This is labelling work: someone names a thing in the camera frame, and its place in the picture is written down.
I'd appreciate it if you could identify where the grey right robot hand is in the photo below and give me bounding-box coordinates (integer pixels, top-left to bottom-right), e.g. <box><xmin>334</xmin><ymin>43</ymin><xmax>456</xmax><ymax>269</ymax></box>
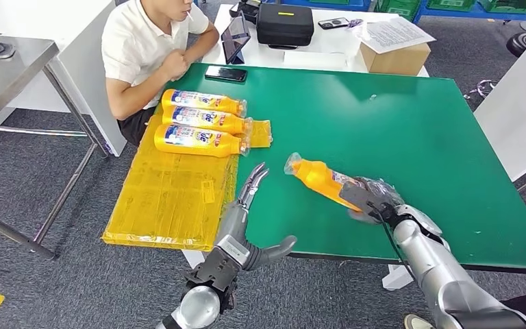
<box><xmin>348</xmin><ymin>175</ymin><xmax>405</xmax><ymax>226</ymax></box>

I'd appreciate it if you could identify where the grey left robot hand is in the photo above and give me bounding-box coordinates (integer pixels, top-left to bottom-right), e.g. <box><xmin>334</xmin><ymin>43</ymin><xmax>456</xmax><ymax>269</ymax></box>
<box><xmin>214</xmin><ymin>162</ymin><xmax>299</xmax><ymax>272</ymax></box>

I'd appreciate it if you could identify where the person's right hand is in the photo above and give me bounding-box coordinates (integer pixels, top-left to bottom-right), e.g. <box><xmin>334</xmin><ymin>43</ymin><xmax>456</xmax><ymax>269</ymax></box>
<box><xmin>160</xmin><ymin>49</ymin><xmax>190</xmax><ymax>82</ymax></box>

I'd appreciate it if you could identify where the orange detergent bottle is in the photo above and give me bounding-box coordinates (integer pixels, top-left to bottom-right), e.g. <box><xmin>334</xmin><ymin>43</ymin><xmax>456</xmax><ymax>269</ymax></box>
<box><xmin>153</xmin><ymin>123</ymin><xmax>251</xmax><ymax>158</ymax></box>
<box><xmin>284</xmin><ymin>151</ymin><xmax>366</xmax><ymax>213</ymax></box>
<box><xmin>160</xmin><ymin>88</ymin><xmax>249</xmax><ymax>118</ymax></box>
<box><xmin>162</xmin><ymin>106</ymin><xmax>254</xmax><ymax>136</ymax></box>

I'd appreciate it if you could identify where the black smartphone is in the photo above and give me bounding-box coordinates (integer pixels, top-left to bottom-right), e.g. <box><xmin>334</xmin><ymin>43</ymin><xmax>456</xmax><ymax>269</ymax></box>
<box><xmin>204</xmin><ymin>65</ymin><xmax>249</xmax><ymax>83</ymax></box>

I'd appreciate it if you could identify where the tablet with folding stand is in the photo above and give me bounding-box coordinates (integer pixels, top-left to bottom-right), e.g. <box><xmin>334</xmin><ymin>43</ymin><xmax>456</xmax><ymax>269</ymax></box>
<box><xmin>221</xmin><ymin>16</ymin><xmax>251</xmax><ymax>65</ymax></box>

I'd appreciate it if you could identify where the yellow taped cardboard sheet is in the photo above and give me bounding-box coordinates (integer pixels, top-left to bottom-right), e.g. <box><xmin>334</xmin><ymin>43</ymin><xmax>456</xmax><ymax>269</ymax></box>
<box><xmin>101</xmin><ymin>108</ymin><xmax>273</xmax><ymax>252</ymax></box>

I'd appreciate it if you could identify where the green table mat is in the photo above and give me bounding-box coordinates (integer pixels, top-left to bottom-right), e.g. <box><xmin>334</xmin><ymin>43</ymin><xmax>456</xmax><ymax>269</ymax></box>
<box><xmin>165</xmin><ymin>63</ymin><xmax>526</xmax><ymax>273</ymax></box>

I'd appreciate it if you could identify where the white desk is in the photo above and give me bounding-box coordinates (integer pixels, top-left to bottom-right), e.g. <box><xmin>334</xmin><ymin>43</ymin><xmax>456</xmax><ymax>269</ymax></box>
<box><xmin>473</xmin><ymin>27</ymin><xmax>526</xmax><ymax>228</ymax></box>
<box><xmin>201</xmin><ymin>4</ymin><xmax>429</xmax><ymax>78</ymax></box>
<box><xmin>0</xmin><ymin>0</ymin><xmax>128</xmax><ymax>158</ymax></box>

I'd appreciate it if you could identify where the black device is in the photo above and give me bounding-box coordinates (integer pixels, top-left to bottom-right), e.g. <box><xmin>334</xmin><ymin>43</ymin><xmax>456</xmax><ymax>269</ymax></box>
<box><xmin>229</xmin><ymin>0</ymin><xmax>262</xmax><ymax>23</ymax></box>

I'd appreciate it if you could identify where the black carrying case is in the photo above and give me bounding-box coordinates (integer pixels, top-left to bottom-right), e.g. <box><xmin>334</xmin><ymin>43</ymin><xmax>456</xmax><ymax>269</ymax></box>
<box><xmin>256</xmin><ymin>3</ymin><xmax>314</xmax><ymax>50</ymax></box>

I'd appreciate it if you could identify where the brown cardboard box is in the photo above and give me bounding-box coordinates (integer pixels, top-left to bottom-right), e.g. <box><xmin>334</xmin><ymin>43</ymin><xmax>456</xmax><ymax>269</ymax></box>
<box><xmin>359</xmin><ymin>42</ymin><xmax>431</xmax><ymax>77</ymax></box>

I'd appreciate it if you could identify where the chrome chair base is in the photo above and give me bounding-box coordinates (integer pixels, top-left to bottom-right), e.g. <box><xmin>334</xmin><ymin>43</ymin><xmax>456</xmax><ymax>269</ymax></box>
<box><xmin>462</xmin><ymin>79</ymin><xmax>495</xmax><ymax>100</ymax></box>

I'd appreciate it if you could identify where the printed paper sheet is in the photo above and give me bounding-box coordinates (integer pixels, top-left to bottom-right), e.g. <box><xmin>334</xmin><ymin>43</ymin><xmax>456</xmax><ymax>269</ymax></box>
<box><xmin>353</xmin><ymin>17</ymin><xmax>437</xmax><ymax>56</ymax></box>

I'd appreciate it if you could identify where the stainless steel table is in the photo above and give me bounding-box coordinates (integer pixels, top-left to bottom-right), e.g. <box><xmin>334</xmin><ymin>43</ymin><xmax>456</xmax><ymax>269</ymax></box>
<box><xmin>0</xmin><ymin>32</ymin><xmax>110</xmax><ymax>260</ymax></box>

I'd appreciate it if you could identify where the green plastic crate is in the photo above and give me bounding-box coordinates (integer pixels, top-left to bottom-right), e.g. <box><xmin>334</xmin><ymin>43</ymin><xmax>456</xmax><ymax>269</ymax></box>
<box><xmin>478</xmin><ymin>0</ymin><xmax>526</xmax><ymax>14</ymax></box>
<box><xmin>374</xmin><ymin>0</ymin><xmax>421</xmax><ymax>14</ymax></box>
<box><xmin>427</xmin><ymin>0</ymin><xmax>476</xmax><ymax>12</ymax></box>

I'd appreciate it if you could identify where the blue metal rack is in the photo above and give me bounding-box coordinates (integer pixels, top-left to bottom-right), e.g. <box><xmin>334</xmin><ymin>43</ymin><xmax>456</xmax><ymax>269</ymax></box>
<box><xmin>412</xmin><ymin>0</ymin><xmax>526</xmax><ymax>33</ymax></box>

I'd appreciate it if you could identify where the black round stool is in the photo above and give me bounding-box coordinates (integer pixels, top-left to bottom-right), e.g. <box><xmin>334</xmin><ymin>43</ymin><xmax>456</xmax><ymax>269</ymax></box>
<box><xmin>505</xmin><ymin>32</ymin><xmax>526</xmax><ymax>58</ymax></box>

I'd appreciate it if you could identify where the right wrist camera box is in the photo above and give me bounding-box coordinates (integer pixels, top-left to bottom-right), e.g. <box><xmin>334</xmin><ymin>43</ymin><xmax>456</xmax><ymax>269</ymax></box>
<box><xmin>339</xmin><ymin>181</ymin><xmax>384</xmax><ymax>215</ymax></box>

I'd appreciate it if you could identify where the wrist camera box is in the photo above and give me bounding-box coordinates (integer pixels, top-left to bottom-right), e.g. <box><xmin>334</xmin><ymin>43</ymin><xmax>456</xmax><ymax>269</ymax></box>
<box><xmin>194</xmin><ymin>234</ymin><xmax>251</xmax><ymax>295</ymax></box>
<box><xmin>339</xmin><ymin>181</ymin><xmax>384</xmax><ymax>215</ymax></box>

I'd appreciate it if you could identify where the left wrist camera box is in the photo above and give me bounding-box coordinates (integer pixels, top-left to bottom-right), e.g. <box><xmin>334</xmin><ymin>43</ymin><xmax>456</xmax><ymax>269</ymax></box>
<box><xmin>194</xmin><ymin>234</ymin><xmax>251</xmax><ymax>295</ymax></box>

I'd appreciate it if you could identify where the smartphone with ring holder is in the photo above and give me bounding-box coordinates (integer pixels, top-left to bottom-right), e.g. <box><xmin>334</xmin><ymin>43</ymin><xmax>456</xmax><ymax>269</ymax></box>
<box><xmin>317</xmin><ymin>17</ymin><xmax>351</xmax><ymax>31</ymax></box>

